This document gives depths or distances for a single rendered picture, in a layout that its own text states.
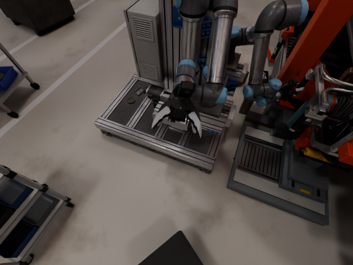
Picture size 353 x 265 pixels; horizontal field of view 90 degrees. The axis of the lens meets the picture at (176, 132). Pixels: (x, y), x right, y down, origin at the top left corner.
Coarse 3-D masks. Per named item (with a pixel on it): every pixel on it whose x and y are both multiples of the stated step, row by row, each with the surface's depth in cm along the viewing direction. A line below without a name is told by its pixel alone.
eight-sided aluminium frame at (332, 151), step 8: (344, 72) 115; (352, 72) 107; (352, 80) 114; (344, 88) 120; (312, 120) 134; (320, 120) 132; (312, 128) 131; (320, 128) 129; (312, 136) 127; (320, 136) 125; (352, 136) 90; (312, 144) 123; (320, 144) 114; (336, 144) 100; (328, 152) 104; (336, 152) 101
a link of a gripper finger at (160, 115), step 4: (164, 108) 57; (168, 108) 57; (160, 112) 56; (164, 112) 56; (168, 112) 56; (156, 116) 55; (160, 116) 55; (164, 116) 56; (156, 120) 54; (160, 120) 55; (152, 124) 54; (156, 124) 54; (152, 128) 54
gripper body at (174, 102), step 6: (174, 90) 64; (180, 96) 60; (174, 102) 58; (180, 102) 59; (186, 102) 59; (180, 108) 57; (186, 108) 58; (174, 114) 60; (180, 114) 60; (186, 114) 61; (168, 120) 63; (174, 120) 63; (180, 120) 62; (186, 120) 63
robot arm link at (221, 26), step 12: (216, 0) 66; (228, 0) 65; (216, 12) 68; (228, 12) 66; (216, 24) 69; (228, 24) 68; (216, 36) 70; (228, 36) 70; (216, 48) 71; (228, 48) 71; (216, 60) 72; (216, 72) 73; (216, 84) 74; (204, 96) 75; (216, 96) 75
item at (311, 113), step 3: (309, 105) 98; (312, 105) 97; (306, 108) 100; (309, 108) 96; (312, 108) 96; (315, 108) 96; (306, 111) 99; (309, 111) 96; (312, 111) 95; (315, 111) 95; (306, 114) 98; (309, 114) 97; (312, 114) 96; (315, 114) 96; (324, 114) 94; (327, 114) 94; (309, 117) 99; (312, 117) 98; (315, 117) 97; (318, 117) 96; (321, 117) 96; (324, 117) 95; (321, 120) 97
